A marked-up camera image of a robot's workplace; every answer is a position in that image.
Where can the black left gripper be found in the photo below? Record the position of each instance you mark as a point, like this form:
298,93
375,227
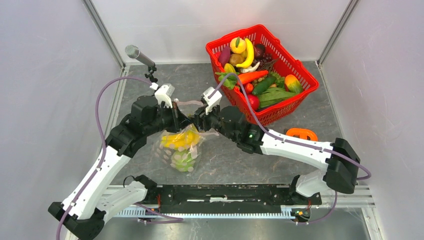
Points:
180,120

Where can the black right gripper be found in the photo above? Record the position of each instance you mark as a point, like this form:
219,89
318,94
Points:
198,120

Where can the yellow banana bunch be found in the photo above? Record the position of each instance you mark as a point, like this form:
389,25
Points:
181,141

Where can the clear pink zip top bag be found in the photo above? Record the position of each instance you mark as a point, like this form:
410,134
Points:
163,154

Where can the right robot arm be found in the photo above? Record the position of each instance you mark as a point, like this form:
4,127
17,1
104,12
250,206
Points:
336,163

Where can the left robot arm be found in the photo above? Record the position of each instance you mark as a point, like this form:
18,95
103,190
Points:
85,212

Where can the red tomato toy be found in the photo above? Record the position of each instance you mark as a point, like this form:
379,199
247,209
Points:
253,101

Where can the black microphone tripod stand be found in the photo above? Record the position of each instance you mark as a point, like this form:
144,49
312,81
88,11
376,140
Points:
150,74

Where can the red pepper toy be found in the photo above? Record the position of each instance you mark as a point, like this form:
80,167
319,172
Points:
248,88

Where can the orange carrot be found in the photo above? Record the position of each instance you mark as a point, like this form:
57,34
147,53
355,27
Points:
248,77

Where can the purple sweet potato toy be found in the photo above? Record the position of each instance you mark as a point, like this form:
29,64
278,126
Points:
224,56

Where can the brown potato toy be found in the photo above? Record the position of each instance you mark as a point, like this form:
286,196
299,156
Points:
236,59

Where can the green leaf vegetable toy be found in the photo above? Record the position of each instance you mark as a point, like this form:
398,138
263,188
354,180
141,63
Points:
273,96

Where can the green cucumber toy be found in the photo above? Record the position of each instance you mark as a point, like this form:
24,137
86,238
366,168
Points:
263,85

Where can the single yellow banana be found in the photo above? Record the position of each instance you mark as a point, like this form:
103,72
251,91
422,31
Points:
249,57

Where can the grey microphone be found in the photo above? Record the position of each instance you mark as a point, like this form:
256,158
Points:
133,52

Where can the dark grape bunch toy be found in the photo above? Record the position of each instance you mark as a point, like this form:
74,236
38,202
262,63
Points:
260,55

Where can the mango toy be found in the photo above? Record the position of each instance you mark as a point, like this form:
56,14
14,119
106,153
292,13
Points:
293,84

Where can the red plastic basket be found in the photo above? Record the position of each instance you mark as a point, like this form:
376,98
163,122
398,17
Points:
285,66

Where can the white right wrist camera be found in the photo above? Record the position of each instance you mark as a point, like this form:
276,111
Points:
211,97

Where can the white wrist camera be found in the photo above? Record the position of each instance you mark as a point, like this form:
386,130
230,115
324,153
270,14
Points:
163,94
211,97

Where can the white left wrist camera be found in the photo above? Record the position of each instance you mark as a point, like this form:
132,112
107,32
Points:
163,94

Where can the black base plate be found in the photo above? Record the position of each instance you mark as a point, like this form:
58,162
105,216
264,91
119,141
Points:
226,198

